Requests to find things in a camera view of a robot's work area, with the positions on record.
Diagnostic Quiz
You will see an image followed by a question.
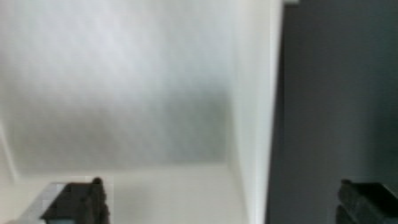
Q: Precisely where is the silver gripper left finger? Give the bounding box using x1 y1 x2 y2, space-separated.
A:
42 177 111 224

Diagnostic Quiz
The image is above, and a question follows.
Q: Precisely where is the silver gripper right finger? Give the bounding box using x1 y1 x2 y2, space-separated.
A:
337 180 398 224

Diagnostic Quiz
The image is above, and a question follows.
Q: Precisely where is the white drawer cabinet frame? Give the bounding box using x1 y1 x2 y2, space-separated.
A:
0 0 285 224

